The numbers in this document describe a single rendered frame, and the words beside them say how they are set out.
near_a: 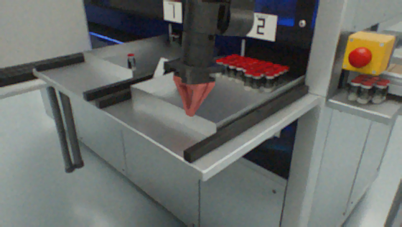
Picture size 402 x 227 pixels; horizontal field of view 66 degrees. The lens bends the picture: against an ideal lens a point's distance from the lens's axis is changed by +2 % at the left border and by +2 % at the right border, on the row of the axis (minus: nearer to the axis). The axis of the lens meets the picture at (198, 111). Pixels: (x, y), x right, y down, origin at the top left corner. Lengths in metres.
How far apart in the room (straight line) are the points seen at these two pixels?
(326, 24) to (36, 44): 1.03
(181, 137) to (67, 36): 0.92
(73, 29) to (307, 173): 1.05
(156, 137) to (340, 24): 0.45
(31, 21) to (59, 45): 0.13
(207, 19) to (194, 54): 0.06
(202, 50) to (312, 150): 0.45
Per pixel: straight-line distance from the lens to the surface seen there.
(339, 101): 0.77
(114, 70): 0.89
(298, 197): 0.95
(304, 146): 0.85
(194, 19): 0.51
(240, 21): 0.56
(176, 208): 1.47
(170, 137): 0.57
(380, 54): 0.71
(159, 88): 0.77
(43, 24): 1.35
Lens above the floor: 1.18
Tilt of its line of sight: 27 degrees down
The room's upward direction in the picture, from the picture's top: straight up
